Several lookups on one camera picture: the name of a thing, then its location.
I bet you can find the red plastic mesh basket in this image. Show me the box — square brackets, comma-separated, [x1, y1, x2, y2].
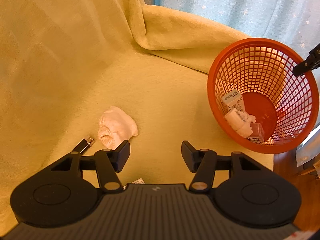
[207, 38, 319, 154]

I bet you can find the crumpled white tissue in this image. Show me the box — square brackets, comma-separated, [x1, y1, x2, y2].
[98, 106, 138, 150]

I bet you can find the clear plastic wrapper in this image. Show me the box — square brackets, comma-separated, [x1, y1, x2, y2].
[247, 123, 265, 144]

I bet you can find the light blue star curtain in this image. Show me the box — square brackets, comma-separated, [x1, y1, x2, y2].
[135, 0, 320, 128]

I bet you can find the yellow-green blanket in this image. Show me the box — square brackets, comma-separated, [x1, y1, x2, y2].
[1, 0, 273, 234]

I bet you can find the small white pill bottle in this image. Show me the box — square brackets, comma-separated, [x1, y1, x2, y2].
[225, 108, 253, 138]

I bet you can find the white medicine box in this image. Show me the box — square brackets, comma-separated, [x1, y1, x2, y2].
[221, 89, 246, 114]

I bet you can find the white paper ball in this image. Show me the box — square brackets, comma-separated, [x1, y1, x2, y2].
[244, 112, 256, 129]

